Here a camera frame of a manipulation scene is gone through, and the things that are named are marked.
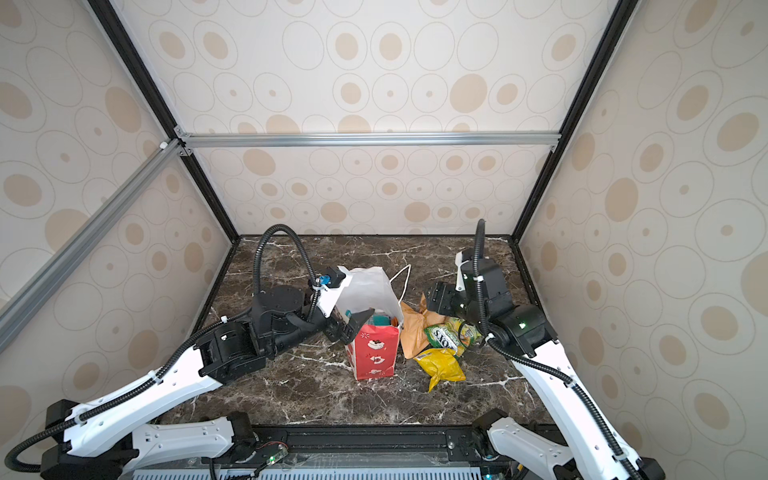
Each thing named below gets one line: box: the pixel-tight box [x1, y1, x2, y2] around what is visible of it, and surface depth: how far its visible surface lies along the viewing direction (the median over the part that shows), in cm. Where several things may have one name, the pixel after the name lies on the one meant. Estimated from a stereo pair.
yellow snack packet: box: [413, 348, 466, 393], surface depth 83 cm
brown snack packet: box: [400, 293, 450, 359], surface depth 88 cm
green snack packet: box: [424, 317, 482, 358], surface depth 91 cm
